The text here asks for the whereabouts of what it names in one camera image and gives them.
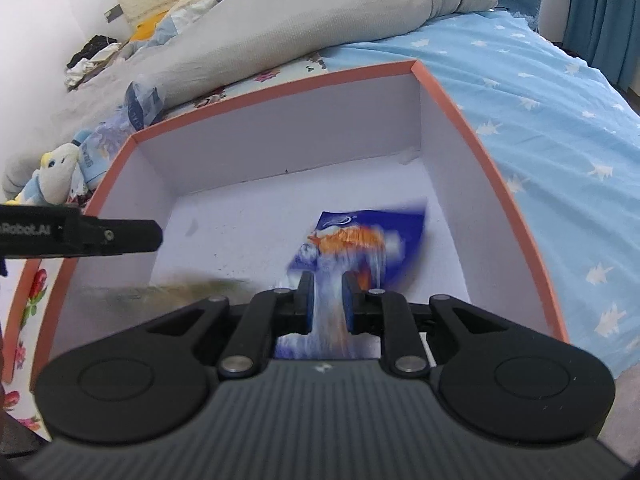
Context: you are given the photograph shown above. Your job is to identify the blue snack packet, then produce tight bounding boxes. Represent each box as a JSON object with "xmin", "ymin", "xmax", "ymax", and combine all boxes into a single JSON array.
[{"xmin": 275, "ymin": 202, "xmax": 428, "ymax": 361}]

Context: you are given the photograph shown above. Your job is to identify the blue tissue pack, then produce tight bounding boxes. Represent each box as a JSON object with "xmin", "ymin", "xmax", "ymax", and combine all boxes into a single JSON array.
[{"xmin": 75, "ymin": 80, "xmax": 168, "ymax": 186}]

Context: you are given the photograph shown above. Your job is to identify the pile of clothes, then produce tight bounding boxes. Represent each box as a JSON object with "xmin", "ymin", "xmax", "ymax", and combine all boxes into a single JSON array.
[{"xmin": 65, "ymin": 35, "xmax": 123, "ymax": 91}]

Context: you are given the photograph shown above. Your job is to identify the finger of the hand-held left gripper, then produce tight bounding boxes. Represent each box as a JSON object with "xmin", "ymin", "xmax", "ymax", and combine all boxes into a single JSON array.
[{"xmin": 80, "ymin": 217, "xmax": 164, "ymax": 254}]

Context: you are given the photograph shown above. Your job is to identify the blue curtain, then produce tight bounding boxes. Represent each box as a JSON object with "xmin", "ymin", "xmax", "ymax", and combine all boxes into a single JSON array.
[{"xmin": 565, "ymin": 0, "xmax": 640, "ymax": 91}]

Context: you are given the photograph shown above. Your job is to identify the patchwork quilt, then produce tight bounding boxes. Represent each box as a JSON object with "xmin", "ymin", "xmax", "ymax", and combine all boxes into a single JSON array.
[{"xmin": 125, "ymin": 0, "xmax": 266, "ymax": 56}]

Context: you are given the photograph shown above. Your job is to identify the orange cardboard box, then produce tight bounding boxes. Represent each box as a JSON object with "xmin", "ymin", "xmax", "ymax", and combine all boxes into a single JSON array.
[{"xmin": 31, "ymin": 59, "xmax": 571, "ymax": 391}]

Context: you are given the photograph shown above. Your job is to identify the white and blue plush toy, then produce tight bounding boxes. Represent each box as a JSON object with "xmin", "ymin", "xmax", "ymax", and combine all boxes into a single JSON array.
[{"xmin": 2, "ymin": 142, "xmax": 83, "ymax": 206}]

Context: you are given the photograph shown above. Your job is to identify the floral printed bedsheet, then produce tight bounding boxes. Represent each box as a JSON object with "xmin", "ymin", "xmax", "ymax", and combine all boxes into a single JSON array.
[{"xmin": 0, "ymin": 52, "xmax": 331, "ymax": 431}]

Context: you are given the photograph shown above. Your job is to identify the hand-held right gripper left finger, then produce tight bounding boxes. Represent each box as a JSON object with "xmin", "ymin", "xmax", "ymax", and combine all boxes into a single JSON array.
[{"xmin": 145, "ymin": 270, "xmax": 316, "ymax": 381}]

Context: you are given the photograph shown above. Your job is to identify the yellow pillow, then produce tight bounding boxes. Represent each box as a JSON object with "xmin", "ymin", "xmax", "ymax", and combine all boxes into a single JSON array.
[{"xmin": 130, "ymin": 10, "xmax": 171, "ymax": 41}]

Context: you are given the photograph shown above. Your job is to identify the blue star bedsheet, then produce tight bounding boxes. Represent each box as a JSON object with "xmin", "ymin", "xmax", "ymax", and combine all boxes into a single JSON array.
[{"xmin": 320, "ymin": 7, "xmax": 640, "ymax": 381}]

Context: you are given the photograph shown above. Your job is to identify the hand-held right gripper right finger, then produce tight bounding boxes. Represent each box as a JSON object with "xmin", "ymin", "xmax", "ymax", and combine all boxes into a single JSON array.
[{"xmin": 341, "ymin": 271, "xmax": 506, "ymax": 381}]

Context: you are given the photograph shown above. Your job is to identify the grey duvet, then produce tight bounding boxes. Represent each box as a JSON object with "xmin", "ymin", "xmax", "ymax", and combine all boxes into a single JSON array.
[{"xmin": 50, "ymin": 0, "xmax": 499, "ymax": 131}]

